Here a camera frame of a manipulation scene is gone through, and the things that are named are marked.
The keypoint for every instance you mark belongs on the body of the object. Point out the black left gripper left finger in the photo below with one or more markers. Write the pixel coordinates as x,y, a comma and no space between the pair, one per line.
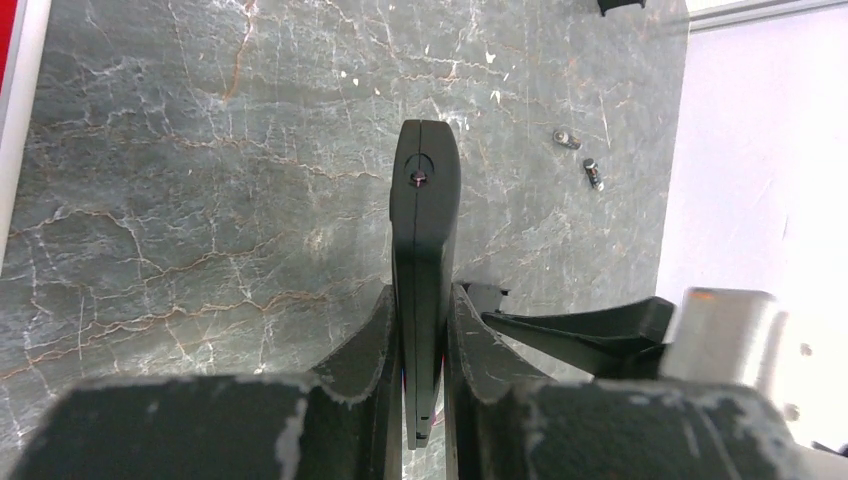
339,420

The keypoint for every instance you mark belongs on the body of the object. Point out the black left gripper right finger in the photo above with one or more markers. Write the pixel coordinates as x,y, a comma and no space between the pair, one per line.
514,412

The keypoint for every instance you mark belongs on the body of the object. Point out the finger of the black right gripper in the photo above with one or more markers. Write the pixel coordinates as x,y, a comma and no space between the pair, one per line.
625,342

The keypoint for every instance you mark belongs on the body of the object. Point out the black orange AAA battery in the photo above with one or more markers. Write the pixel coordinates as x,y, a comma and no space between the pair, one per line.
566,139
592,171

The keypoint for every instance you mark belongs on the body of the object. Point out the aluminium frame rail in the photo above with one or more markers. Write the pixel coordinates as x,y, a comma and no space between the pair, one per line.
709,15

